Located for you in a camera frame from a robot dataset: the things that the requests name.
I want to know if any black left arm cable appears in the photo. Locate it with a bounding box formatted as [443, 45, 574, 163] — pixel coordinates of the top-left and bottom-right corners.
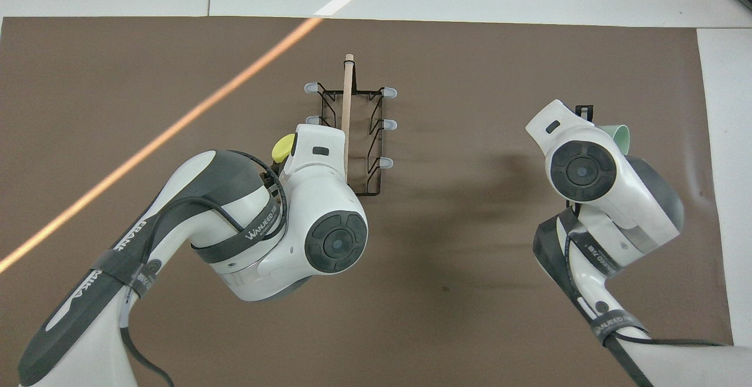
[120, 151, 290, 387]

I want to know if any yellow plastic cup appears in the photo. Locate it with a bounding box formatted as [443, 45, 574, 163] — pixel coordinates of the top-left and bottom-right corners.
[271, 133, 297, 164]

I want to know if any black wire rack wooden handle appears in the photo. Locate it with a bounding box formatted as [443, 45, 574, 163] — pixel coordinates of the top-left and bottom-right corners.
[304, 53, 398, 197]

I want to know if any brown table mat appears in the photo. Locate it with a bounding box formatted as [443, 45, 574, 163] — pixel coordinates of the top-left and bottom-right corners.
[0, 16, 740, 387]

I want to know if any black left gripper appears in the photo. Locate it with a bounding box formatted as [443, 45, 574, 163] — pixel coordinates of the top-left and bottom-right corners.
[261, 164, 284, 195]

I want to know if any pale green plastic cup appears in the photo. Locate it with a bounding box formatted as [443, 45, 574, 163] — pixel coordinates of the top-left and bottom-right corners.
[592, 124, 632, 156]

